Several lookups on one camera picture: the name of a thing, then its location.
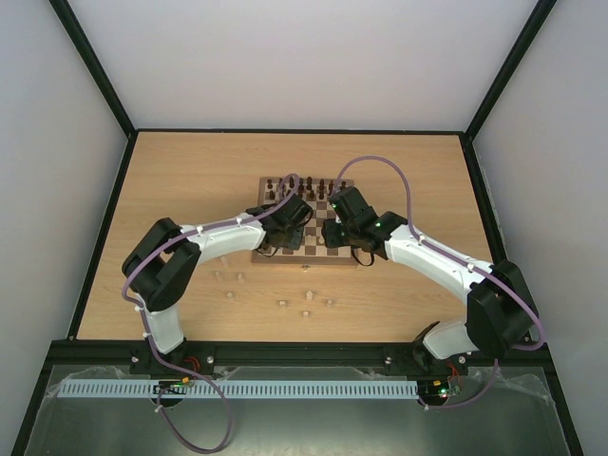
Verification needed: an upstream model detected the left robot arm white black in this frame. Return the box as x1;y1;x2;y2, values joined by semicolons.
122;194;313;354

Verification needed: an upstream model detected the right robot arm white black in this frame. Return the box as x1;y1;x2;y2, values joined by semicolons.
322;186;539;372

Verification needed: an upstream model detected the wooden chess board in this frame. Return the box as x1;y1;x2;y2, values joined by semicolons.
250;176;358;267

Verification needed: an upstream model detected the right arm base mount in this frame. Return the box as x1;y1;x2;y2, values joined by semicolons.
382;342;466;377

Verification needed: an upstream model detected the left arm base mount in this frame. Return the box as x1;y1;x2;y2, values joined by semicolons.
129;340;215;377

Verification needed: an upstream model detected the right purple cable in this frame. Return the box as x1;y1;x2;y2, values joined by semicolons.
332;155;547;409

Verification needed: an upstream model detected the light blue cable duct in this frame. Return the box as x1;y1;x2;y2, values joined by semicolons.
57;379;419;400

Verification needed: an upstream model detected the black aluminium frame rail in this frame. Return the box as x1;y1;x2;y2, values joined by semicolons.
47;339;552;370

